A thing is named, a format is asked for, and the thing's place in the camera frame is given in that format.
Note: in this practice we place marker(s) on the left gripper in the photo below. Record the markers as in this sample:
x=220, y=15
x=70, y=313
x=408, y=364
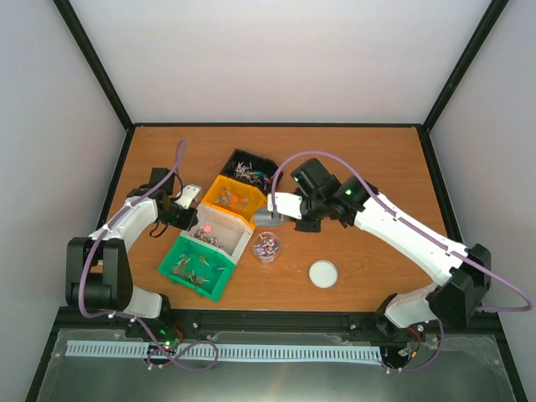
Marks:
x=189, y=223

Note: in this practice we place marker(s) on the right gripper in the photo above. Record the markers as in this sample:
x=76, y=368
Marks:
x=310, y=227

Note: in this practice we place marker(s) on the white translucent plastic bin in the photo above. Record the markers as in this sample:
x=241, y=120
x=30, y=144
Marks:
x=221, y=232

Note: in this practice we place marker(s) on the green plastic bin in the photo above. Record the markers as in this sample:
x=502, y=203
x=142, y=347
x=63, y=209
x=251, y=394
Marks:
x=198, y=266

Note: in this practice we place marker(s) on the silver metal scoop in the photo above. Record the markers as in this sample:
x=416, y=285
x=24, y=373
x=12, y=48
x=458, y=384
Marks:
x=265, y=219

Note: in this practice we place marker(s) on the clear plastic cup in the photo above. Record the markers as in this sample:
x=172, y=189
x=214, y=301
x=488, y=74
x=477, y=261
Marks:
x=266, y=247

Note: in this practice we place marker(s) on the white round lid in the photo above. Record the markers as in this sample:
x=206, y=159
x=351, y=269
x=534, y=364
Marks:
x=323, y=274

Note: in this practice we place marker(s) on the yellow plastic bin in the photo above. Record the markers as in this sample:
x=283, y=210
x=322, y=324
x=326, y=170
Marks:
x=234, y=198

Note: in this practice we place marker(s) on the black plastic bin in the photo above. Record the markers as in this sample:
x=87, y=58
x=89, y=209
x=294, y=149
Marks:
x=251, y=169

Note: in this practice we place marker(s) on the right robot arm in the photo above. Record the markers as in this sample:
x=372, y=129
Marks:
x=457, y=283

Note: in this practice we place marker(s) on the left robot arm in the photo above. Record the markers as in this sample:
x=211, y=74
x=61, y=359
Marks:
x=98, y=274

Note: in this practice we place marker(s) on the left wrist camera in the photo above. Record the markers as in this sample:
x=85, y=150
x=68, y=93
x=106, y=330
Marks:
x=190, y=194

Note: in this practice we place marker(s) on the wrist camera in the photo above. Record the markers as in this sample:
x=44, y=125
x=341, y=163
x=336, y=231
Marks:
x=190, y=194
x=287, y=204

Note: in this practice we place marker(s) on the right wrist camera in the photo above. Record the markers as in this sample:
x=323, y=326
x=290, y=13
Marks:
x=287, y=204

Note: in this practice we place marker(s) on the light blue cable duct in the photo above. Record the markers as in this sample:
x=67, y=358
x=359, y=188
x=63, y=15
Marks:
x=236, y=353

